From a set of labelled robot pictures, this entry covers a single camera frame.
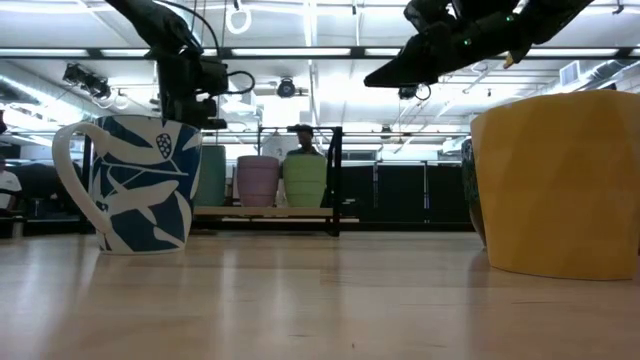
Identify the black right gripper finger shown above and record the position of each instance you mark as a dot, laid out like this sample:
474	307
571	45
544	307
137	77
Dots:
420	62

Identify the blue white leaf pattern mug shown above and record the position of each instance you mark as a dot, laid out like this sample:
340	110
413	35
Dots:
145	200

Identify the purple ribbed mug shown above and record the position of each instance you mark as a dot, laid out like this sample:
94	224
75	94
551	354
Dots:
257	180

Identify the dark speckled teal brown mug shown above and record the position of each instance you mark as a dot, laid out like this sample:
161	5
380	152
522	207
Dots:
472	200

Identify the green ribbed mug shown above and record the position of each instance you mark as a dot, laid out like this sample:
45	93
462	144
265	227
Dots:
305	180

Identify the yellow mug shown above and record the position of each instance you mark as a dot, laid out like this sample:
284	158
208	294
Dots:
560	190

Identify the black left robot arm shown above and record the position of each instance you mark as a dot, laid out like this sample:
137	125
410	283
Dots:
155	25

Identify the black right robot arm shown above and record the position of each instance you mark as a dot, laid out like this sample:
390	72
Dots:
555	17

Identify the yellow hanging tag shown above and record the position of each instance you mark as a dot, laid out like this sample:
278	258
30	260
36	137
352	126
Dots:
510	62

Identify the black overhead beam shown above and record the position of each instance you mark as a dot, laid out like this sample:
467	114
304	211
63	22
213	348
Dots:
357	51

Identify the white air vent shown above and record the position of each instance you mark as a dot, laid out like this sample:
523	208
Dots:
570	72

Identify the black room divider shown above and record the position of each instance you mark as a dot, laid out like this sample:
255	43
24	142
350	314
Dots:
400	192

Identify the person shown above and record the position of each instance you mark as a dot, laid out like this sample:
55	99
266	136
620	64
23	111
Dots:
7	187
304	140

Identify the black ceiling camera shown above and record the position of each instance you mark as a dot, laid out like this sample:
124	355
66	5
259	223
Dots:
407	92

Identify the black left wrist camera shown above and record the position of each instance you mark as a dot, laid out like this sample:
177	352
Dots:
214	75

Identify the black overhead camera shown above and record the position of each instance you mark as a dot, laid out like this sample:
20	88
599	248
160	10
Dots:
286	87

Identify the wooden shelf with black frame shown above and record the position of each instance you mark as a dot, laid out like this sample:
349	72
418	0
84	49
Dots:
260	212

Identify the black aluminium table frame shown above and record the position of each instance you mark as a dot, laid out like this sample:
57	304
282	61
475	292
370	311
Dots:
410	226

